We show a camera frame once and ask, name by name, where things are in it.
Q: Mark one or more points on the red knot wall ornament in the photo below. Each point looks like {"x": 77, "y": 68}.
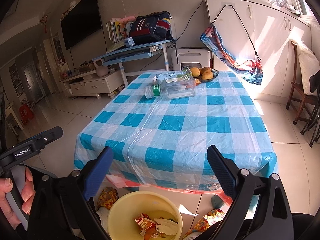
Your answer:
{"x": 44, "y": 20}

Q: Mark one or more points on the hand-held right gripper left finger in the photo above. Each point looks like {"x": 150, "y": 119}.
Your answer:
{"x": 97, "y": 172}

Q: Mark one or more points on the white television cabinet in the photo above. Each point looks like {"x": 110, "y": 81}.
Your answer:
{"x": 92, "y": 86}

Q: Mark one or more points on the dark blue backpack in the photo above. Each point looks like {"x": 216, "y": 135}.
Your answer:
{"x": 150, "y": 28}

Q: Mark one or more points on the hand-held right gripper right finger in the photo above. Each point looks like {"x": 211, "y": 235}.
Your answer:
{"x": 222, "y": 172}

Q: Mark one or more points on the yellow plastic basin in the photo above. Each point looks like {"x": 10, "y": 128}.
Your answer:
{"x": 125, "y": 212}

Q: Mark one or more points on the person's left hand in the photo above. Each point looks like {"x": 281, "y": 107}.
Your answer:
{"x": 27, "y": 192}

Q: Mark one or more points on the open green booklet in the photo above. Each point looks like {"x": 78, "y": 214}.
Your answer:
{"x": 116, "y": 47}

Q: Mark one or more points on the dark fruit bowl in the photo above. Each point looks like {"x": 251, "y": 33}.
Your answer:
{"x": 216, "y": 73}

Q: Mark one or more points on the white floor appliance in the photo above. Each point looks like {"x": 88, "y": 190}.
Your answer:
{"x": 190, "y": 55}

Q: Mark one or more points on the red plastic stool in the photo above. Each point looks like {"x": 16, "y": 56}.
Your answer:
{"x": 26, "y": 115}

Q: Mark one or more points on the row of books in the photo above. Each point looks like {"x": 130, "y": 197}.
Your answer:
{"x": 116, "y": 31}

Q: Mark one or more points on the wooden chair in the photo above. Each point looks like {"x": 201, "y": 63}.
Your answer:
{"x": 297, "y": 87}

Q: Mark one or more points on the brown box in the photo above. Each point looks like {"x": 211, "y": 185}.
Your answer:
{"x": 87, "y": 68}

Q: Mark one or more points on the blue checkered tablecloth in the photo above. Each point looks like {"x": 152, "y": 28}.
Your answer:
{"x": 175, "y": 130}

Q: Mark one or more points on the white pillow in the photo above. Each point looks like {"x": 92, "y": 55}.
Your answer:
{"x": 306, "y": 65}

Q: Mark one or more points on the white window cabinet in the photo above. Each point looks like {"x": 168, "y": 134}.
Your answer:
{"x": 270, "y": 42}

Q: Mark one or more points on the small plush toy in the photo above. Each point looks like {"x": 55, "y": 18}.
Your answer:
{"x": 72, "y": 4}

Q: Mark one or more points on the white plastic bag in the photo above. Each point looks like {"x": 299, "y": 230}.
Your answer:
{"x": 165, "y": 227}

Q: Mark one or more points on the floral slipper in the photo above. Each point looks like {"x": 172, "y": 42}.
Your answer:
{"x": 107, "y": 196}
{"x": 207, "y": 220}

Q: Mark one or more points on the pink plush toy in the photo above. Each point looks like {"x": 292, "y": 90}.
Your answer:
{"x": 127, "y": 19}

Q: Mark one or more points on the black television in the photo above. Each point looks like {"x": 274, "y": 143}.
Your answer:
{"x": 82, "y": 22}

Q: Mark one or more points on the pink vase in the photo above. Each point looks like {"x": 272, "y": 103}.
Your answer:
{"x": 101, "y": 71}

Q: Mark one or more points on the white folded cloth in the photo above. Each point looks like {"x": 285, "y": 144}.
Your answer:
{"x": 288, "y": 7}

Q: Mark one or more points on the clear square plastic bottle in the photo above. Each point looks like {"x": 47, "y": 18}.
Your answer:
{"x": 175, "y": 90}
{"x": 172, "y": 75}

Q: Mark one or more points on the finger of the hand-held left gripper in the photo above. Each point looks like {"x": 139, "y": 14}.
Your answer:
{"x": 47, "y": 137}

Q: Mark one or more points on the blue study desk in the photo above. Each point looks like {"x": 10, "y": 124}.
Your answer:
{"x": 130, "y": 52}

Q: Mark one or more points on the brownish mango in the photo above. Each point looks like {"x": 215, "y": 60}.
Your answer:
{"x": 207, "y": 75}
{"x": 205, "y": 69}

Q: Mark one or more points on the yellow mango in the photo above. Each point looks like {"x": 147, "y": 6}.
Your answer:
{"x": 195, "y": 72}

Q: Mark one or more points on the red snack wrapper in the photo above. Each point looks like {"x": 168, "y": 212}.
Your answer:
{"x": 143, "y": 223}

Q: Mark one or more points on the black folding chair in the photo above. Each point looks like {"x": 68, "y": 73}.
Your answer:
{"x": 315, "y": 122}

